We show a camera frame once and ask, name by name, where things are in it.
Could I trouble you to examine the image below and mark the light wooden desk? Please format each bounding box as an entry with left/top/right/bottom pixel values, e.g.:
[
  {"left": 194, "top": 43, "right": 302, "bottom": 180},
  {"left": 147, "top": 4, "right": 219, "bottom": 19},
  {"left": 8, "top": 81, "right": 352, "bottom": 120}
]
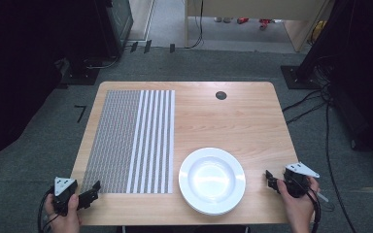
[{"left": 184, "top": 0, "right": 335, "bottom": 53}]

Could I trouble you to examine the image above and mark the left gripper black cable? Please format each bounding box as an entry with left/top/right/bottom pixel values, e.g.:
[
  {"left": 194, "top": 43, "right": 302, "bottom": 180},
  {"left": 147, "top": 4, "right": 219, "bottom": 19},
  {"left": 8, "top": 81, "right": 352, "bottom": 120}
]
[{"left": 37, "top": 187, "right": 56, "bottom": 233}]

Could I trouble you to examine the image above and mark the black floor cable pair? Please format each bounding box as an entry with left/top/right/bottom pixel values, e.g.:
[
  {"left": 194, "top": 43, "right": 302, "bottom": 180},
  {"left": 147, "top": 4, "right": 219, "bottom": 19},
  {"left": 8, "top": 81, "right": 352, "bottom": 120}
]
[{"left": 281, "top": 82, "right": 332, "bottom": 126}]

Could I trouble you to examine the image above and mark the white cable tie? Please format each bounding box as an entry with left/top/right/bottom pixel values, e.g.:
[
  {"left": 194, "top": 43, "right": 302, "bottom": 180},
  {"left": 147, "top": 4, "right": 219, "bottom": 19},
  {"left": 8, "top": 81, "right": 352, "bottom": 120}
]
[{"left": 316, "top": 191, "right": 330, "bottom": 204}]

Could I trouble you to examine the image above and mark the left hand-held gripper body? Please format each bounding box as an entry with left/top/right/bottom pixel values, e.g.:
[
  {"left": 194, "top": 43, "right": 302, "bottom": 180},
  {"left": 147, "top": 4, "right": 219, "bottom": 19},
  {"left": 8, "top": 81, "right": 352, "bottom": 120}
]
[{"left": 51, "top": 176, "right": 81, "bottom": 217}]

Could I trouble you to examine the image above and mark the person's left hand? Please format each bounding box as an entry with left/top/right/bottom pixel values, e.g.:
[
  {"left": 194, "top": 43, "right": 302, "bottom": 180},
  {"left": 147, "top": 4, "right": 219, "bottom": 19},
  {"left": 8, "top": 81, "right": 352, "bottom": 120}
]
[{"left": 44, "top": 193, "right": 83, "bottom": 233}]

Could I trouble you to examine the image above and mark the yellow coiled cable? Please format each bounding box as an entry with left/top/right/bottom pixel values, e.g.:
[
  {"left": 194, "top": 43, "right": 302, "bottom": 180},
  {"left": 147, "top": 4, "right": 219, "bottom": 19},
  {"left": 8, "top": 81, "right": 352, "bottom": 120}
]
[{"left": 309, "top": 19, "right": 327, "bottom": 45}]

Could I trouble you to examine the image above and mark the black stand with square base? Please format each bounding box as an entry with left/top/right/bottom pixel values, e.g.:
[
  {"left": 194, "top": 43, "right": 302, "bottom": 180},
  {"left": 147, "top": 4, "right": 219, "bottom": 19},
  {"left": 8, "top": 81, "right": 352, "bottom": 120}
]
[{"left": 280, "top": 0, "right": 353, "bottom": 90}]

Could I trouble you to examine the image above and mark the grey striped woven placemat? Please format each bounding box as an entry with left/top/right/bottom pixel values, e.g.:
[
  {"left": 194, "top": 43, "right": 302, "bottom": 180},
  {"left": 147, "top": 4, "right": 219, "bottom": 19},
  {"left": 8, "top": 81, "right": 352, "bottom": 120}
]
[{"left": 80, "top": 89, "right": 177, "bottom": 195}]

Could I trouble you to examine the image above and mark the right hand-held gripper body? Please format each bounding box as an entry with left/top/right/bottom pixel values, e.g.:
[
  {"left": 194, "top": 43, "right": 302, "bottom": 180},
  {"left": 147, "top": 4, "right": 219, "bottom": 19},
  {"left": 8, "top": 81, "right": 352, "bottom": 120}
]
[{"left": 283, "top": 161, "right": 321, "bottom": 199}]

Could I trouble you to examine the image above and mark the white deep plate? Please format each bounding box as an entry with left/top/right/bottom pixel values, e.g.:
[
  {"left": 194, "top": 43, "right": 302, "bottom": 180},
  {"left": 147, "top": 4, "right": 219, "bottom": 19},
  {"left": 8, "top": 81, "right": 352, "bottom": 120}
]
[{"left": 178, "top": 147, "right": 247, "bottom": 216}]

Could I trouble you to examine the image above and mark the hanging black cable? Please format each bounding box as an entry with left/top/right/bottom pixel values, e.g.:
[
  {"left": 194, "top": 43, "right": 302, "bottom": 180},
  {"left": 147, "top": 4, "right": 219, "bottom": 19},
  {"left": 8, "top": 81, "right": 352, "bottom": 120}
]
[{"left": 185, "top": 0, "right": 206, "bottom": 50}]

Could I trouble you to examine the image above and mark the dark glass-front cabinet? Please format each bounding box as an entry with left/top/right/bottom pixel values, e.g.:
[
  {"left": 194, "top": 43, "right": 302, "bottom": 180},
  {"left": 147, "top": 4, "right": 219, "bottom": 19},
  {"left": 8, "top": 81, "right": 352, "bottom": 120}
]
[{"left": 94, "top": 0, "right": 134, "bottom": 60}]

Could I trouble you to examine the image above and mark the black stand with flat base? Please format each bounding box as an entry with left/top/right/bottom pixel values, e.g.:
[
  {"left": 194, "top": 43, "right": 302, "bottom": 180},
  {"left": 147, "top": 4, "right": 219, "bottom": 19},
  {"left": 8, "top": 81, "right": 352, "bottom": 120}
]
[{"left": 55, "top": 56, "right": 104, "bottom": 86}]

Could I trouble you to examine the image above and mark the person's right hand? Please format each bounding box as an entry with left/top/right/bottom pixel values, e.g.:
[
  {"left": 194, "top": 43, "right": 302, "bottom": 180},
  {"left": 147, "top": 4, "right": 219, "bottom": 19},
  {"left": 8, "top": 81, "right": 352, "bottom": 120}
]
[{"left": 276, "top": 177, "right": 321, "bottom": 225}]

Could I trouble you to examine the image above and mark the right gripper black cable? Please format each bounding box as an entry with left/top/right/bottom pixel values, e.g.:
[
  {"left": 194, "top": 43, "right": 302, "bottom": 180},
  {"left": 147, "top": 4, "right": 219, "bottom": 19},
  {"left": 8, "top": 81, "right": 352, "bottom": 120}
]
[{"left": 299, "top": 181, "right": 322, "bottom": 233}]

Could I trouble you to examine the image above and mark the long black floor cable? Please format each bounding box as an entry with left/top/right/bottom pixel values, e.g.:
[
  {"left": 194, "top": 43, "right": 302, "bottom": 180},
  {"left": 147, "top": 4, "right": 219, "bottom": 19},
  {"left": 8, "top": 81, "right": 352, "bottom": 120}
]
[{"left": 323, "top": 96, "right": 358, "bottom": 233}]

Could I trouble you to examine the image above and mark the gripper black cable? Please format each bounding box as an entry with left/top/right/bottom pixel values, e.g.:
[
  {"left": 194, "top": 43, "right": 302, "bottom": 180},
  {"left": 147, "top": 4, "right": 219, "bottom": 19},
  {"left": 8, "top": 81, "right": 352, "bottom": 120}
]
[
  {"left": 37, "top": 187, "right": 56, "bottom": 233},
  {"left": 299, "top": 181, "right": 322, "bottom": 233}
]

